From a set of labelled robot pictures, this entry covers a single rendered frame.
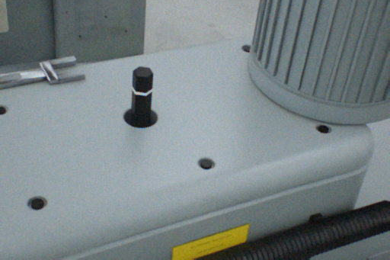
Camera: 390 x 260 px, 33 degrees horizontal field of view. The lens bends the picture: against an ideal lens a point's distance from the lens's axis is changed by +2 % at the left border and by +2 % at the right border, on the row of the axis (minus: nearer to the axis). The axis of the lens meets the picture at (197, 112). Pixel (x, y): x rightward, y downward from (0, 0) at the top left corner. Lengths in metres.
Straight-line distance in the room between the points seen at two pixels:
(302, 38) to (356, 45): 0.06
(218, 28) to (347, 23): 3.95
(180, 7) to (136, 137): 4.15
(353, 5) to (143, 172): 0.26
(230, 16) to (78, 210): 4.21
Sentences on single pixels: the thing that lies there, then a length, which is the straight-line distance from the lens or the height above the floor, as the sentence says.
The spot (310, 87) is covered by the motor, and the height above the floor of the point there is 1.93.
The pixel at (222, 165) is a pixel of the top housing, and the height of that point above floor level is 1.89.
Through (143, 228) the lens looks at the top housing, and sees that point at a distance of 0.64.
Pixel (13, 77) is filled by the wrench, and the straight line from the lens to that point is 0.77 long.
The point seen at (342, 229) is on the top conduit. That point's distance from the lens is 0.77.
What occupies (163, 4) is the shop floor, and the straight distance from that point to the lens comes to 4.84.
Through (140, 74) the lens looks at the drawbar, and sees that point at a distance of 0.68.
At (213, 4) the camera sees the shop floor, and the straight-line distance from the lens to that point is 4.90.
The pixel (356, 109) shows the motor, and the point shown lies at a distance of 0.75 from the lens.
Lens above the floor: 2.34
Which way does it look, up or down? 38 degrees down
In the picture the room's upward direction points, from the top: 7 degrees clockwise
